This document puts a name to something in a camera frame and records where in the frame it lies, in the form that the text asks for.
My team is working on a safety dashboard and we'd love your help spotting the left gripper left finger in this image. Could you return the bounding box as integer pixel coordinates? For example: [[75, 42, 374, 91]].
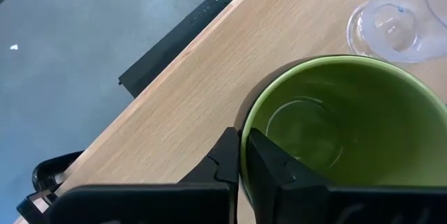
[[44, 127, 241, 224]]

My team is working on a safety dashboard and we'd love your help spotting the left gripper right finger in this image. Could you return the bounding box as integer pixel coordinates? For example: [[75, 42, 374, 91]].
[[245, 128, 447, 224]]

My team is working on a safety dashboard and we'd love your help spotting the dark mug with green inside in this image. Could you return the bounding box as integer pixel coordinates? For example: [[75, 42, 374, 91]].
[[240, 54, 447, 204]]

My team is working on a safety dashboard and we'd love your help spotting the clear plastic cup with handle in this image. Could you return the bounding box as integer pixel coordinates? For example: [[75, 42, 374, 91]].
[[345, 0, 447, 64]]

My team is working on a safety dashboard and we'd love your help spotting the wooden shelf with black legs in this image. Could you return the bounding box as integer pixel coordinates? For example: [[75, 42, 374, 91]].
[[13, 0, 447, 224]]

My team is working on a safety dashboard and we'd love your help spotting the black bar with indicator lights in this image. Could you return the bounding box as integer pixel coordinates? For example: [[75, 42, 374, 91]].
[[117, 0, 237, 98]]

